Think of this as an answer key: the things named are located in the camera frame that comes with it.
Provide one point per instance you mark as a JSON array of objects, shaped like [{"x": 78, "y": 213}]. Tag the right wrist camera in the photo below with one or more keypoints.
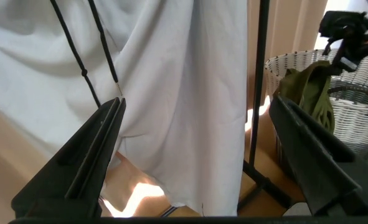
[{"x": 342, "y": 23}]

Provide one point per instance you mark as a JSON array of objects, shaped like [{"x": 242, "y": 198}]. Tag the pale grey shorts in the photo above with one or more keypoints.
[{"x": 177, "y": 93}]

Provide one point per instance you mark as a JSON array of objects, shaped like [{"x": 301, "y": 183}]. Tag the black clothes rack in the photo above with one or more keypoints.
[{"x": 260, "y": 62}]

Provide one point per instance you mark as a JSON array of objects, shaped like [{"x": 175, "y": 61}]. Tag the green garment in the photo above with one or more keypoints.
[{"x": 311, "y": 87}]

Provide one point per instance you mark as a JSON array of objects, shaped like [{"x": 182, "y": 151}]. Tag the white laundry basket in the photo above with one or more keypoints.
[{"x": 355, "y": 121}]

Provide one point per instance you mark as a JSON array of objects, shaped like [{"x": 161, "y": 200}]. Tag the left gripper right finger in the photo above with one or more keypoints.
[{"x": 327, "y": 168}]

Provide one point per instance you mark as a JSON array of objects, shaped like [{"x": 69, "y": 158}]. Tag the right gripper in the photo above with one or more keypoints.
[{"x": 364, "y": 46}]

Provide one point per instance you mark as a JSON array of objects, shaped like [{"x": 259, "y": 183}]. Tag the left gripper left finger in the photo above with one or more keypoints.
[{"x": 81, "y": 165}]

